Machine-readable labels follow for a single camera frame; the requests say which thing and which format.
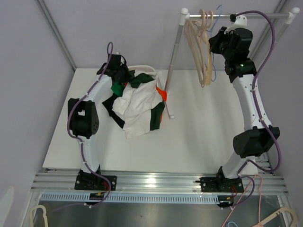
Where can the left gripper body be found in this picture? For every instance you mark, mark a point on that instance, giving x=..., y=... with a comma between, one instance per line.
x=124, y=76

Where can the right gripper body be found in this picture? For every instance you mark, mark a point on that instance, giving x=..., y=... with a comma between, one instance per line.
x=221, y=45

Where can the beige wooden hanger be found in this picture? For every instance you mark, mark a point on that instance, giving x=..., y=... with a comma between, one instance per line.
x=196, y=52

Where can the blue wire hanger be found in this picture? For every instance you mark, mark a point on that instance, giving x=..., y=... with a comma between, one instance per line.
x=220, y=7

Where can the beige hanger of orange shirt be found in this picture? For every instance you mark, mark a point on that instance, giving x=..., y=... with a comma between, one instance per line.
x=208, y=18

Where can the orange t shirt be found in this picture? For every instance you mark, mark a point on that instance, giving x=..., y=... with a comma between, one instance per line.
x=161, y=105

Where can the dark green t shirt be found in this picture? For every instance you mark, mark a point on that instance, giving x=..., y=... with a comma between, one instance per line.
x=156, y=116

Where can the black t shirt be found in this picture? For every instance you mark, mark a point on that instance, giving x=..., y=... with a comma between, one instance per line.
x=108, y=104

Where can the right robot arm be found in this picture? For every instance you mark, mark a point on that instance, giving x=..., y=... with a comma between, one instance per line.
x=259, y=134

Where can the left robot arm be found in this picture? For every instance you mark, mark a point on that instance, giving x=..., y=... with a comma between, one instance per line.
x=83, y=124

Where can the white printed t shirt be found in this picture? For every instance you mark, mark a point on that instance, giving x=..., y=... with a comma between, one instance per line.
x=137, y=106

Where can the pink hanger bottom right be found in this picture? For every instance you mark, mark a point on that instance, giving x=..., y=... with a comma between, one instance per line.
x=251, y=184

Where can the white perforated plastic basket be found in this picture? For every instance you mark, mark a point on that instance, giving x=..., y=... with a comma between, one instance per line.
x=156, y=74

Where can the metal clothes rack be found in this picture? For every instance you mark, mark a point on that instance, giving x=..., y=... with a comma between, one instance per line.
x=185, y=16

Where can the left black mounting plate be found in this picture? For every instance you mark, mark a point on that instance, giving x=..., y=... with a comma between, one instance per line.
x=94, y=183

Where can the black mounting plate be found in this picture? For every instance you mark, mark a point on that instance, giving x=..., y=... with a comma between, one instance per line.
x=94, y=183
x=208, y=184

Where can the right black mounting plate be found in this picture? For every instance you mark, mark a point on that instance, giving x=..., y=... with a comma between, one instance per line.
x=208, y=184

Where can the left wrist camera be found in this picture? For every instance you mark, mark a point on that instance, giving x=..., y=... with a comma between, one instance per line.
x=120, y=59

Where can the slotted cable duct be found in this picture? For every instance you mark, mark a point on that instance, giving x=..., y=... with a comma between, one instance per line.
x=131, y=198

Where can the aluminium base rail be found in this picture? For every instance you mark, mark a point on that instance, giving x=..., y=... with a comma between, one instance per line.
x=63, y=180

